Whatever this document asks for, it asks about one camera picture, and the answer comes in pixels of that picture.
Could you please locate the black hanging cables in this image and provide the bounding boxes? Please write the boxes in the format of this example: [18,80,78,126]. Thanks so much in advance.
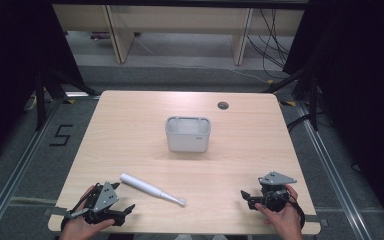
[245,8,292,80]

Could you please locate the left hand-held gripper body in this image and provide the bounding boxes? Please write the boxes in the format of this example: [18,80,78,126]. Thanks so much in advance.
[67,181,126,226]

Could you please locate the person's right hand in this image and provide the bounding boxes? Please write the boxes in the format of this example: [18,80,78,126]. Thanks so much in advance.
[254,184,304,240]

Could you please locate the person's left hand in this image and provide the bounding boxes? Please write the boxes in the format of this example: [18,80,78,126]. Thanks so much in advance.
[59,184,116,240]

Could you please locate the white toothbrush holder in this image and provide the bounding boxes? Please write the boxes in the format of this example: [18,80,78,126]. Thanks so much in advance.
[164,115,212,154]

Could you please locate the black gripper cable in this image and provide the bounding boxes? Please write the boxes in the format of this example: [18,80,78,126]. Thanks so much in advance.
[287,193,307,231]

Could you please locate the white floor cable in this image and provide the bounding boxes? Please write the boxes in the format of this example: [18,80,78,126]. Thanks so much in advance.
[132,33,272,84]

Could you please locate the black curtain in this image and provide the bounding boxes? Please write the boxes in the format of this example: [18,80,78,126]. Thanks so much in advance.
[0,0,85,168]
[282,0,384,231]

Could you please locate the white plastic tube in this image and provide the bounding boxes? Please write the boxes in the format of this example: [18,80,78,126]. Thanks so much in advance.
[119,172,187,208]

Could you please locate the metal floor rail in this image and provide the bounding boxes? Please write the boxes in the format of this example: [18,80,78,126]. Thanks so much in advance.
[0,96,65,240]
[294,99,372,240]

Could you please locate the black metal stand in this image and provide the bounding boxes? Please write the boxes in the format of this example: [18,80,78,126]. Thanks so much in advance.
[262,65,322,132]
[34,68,100,132]

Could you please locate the light wooden bench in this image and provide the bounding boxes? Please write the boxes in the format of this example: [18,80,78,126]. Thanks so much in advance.
[52,3,306,66]

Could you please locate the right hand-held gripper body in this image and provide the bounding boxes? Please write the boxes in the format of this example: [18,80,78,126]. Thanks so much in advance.
[257,171,298,213]

